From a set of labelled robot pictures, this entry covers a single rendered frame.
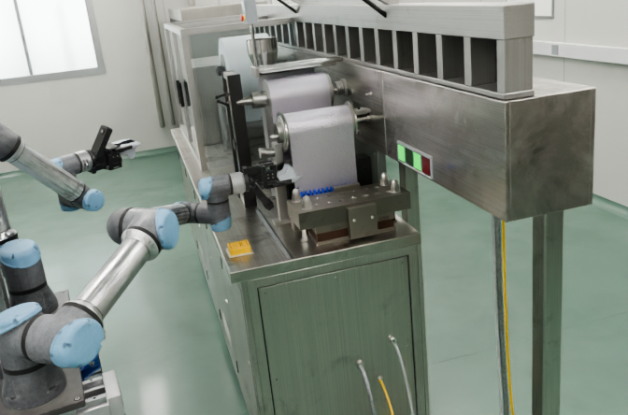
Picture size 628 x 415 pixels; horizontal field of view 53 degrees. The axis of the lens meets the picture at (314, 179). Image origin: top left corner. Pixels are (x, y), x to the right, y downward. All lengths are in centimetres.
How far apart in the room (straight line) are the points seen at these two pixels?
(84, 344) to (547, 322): 121
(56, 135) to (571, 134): 675
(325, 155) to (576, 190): 93
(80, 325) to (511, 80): 115
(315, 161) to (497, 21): 96
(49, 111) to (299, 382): 597
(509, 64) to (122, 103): 652
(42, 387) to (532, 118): 135
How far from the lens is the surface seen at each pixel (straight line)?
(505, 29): 152
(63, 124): 781
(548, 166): 164
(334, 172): 229
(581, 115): 166
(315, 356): 225
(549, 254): 182
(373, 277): 219
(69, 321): 163
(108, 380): 188
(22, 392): 178
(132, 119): 777
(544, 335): 192
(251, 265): 206
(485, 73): 169
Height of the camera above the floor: 173
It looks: 17 degrees down
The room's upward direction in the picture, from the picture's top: 6 degrees counter-clockwise
